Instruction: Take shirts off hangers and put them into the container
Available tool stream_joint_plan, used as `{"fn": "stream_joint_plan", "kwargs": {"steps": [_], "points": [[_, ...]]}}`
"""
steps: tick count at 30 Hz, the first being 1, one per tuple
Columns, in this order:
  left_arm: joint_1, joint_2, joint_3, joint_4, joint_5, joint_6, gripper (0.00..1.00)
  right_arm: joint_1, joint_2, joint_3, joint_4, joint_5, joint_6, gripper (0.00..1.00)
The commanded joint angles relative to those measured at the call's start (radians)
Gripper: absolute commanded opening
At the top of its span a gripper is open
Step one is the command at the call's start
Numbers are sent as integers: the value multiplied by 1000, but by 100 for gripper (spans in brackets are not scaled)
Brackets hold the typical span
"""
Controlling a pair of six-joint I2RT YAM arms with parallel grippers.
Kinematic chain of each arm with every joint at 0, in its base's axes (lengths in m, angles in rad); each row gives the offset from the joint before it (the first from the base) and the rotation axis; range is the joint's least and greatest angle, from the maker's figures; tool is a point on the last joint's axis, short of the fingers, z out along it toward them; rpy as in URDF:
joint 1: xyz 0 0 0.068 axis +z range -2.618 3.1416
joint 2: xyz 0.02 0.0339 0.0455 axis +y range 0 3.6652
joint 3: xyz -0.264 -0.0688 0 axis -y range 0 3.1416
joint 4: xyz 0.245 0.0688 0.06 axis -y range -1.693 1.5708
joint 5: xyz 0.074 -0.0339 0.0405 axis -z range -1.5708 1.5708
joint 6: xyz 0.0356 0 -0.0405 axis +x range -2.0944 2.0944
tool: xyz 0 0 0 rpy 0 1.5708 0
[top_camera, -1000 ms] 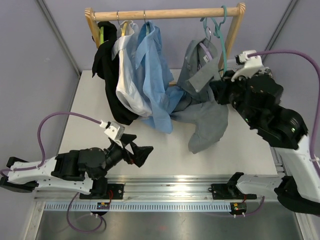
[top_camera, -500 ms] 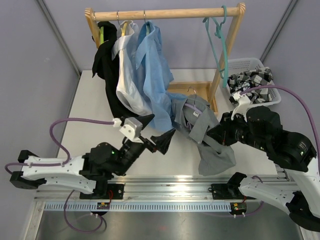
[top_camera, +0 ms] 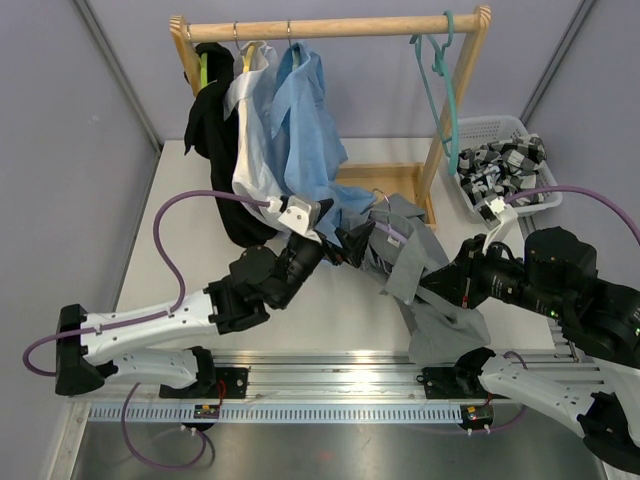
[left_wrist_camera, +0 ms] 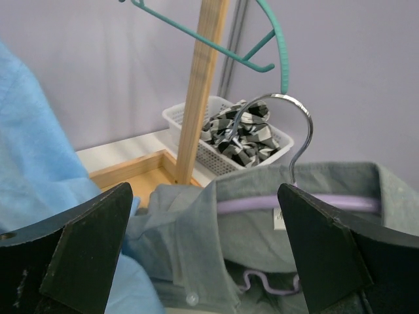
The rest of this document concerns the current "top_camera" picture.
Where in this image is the white slotted cable duct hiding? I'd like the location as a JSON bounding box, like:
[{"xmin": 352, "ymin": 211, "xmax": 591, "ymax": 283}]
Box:
[{"xmin": 89, "ymin": 402, "xmax": 462, "ymax": 424}]

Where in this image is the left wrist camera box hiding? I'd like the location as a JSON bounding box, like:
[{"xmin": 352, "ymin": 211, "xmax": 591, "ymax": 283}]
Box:
[{"xmin": 278, "ymin": 195, "xmax": 321, "ymax": 242}]

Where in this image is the yellow plastic hanger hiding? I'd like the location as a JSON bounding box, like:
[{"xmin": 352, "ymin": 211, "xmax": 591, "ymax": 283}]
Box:
[{"xmin": 233, "ymin": 23, "xmax": 256, "ymax": 73}]

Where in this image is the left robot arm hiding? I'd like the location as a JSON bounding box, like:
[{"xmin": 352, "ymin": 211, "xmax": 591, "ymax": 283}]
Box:
[{"xmin": 55, "ymin": 196, "xmax": 375, "ymax": 398}]

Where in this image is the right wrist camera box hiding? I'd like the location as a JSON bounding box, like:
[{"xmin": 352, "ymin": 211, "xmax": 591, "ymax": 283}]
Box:
[{"xmin": 477, "ymin": 197, "xmax": 518, "ymax": 254}]

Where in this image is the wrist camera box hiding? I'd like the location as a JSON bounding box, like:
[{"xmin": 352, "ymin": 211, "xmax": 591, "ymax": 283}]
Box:
[
  {"xmin": 477, "ymin": 197, "xmax": 518, "ymax": 254},
  {"xmin": 278, "ymin": 195, "xmax": 321, "ymax": 242}
]

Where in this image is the wooden clothes rack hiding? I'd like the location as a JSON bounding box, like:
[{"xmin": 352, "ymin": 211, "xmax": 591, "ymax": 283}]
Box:
[{"xmin": 169, "ymin": 5, "xmax": 492, "ymax": 229}]

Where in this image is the purple plastic hanger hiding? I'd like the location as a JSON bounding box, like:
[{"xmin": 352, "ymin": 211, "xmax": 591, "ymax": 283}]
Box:
[{"xmin": 373, "ymin": 188, "xmax": 408, "ymax": 244}]

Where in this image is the blue shirt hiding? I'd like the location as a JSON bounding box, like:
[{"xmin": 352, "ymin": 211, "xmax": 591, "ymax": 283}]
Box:
[{"xmin": 270, "ymin": 41, "xmax": 376, "ymax": 246}]

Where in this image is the green plastic hanger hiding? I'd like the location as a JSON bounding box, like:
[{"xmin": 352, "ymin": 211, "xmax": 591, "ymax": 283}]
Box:
[{"xmin": 185, "ymin": 24, "xmax": 207, "ymax": 96}]

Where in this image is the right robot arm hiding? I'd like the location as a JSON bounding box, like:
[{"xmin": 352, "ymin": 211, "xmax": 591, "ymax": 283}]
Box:
[{"xmin": 420, "ymin": 227, "xmax": 639, "ymax": 474}]

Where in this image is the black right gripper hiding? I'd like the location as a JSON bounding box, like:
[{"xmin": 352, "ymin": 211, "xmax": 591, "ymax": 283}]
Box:
[{"xmin": 420, "ymin": 232, "xmax": 568, "ymax": 319}]

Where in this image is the grey shirt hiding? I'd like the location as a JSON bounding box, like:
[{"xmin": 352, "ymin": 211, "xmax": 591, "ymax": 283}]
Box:
[{"xmin": 362, "ymin": 192, "xmax": 492, "ymax": 366}]

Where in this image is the black white checked shirt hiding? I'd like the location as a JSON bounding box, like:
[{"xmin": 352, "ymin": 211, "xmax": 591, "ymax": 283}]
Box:
[{"xmin": 458, "ymin": 134, "xmax": 547, "ymax": 206}]

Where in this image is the teal plastic hanger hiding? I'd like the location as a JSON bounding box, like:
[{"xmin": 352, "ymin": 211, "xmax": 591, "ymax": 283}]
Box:
[{"xmin": 409, "ymin": 10, "xmax": 460, "ymax": 176}]

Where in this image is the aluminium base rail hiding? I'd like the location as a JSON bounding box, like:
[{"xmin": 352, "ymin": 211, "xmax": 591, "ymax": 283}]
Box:
[{"xmin": 67, "ymin": 349, "xmax": 611, "ymax": 404}]

